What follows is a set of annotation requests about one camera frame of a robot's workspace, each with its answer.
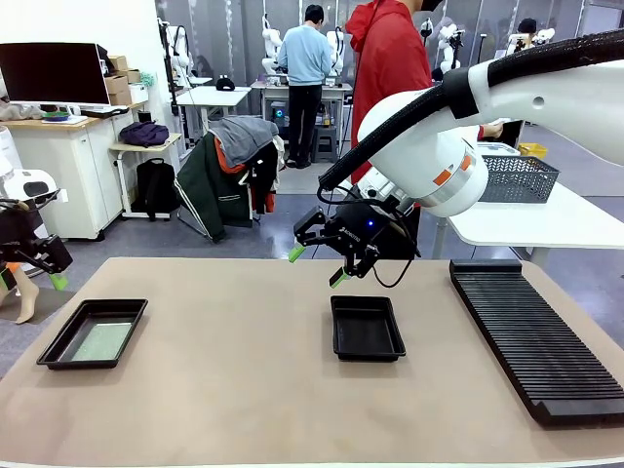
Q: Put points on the black cap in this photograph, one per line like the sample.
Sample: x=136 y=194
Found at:
x=225 y=85

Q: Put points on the black ESD tray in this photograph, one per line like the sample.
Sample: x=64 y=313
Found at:
x=58 y=353
x=365 y=329

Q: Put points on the person in blue sweater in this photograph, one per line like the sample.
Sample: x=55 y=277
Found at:
x=304 y=58

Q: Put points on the white side table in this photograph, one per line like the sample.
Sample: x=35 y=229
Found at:
x=560 y=224

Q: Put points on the white cabinet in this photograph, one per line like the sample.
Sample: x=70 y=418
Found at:
x=73 y=180

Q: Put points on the grey workbench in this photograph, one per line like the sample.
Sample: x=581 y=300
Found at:
x=273 y=92

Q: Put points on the yellow bin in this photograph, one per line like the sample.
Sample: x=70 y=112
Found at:
x=533 y=150

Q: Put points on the white storage box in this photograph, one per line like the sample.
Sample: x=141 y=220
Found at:
x=139 y=93

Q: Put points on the dark green jacket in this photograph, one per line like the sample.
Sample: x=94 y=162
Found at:
x=205 y=190

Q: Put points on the grey plastic stool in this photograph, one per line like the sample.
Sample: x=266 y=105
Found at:
x=324 y=144

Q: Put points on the small wheeled table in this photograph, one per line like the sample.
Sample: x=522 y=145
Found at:
x=146 y=146

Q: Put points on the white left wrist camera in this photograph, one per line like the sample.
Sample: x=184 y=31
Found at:
x=59 y=196

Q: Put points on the person in red jacket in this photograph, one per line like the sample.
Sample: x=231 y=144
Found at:
x=390 y=63

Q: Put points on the white desk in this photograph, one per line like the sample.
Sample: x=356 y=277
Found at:
x=214 y=95

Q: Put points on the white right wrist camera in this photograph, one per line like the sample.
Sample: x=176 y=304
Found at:
x=382 y=185

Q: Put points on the black keyboard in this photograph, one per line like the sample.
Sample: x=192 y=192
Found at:
x=105 y=112

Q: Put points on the black slotted board rack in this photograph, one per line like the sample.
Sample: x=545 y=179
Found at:
x=536 y=341

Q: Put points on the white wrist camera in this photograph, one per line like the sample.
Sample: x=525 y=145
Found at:
x=59 y=196
x=382 y=185

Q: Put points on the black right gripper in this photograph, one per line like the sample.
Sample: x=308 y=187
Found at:
x=361 y=229

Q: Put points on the purple bag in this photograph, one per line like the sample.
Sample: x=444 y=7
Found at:
x=144 y=134

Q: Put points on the person in beige shirt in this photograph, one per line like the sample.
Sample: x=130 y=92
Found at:
x=526 y=25

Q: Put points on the mannequin leg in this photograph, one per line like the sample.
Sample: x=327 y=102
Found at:
x=27 y=297

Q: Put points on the white cylindrical air purifier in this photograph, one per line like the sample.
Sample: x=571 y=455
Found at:
x=9 y=146

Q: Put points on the black laptop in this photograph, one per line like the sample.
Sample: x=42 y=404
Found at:
x=512 y=134

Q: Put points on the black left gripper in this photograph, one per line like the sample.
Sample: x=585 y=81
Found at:
x=17 y=229

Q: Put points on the green bowl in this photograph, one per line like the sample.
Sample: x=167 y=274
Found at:
x=56 y=116

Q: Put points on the black computer monitor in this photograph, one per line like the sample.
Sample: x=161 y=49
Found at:
x=53 y=73

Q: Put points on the grey hooded jacket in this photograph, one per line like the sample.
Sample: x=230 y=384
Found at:
x=244 y=139

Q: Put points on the person's right hand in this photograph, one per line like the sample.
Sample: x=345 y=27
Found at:
x=491 y=130

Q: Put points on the grey mesh basket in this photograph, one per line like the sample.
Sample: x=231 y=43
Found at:
x=521 y=178

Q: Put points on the brown cardboard box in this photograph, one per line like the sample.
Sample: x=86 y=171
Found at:
x=118 y=63
x=116 y=84
x=133 y=76

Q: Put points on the black backpack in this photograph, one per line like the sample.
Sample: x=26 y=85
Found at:
x=156 y=185

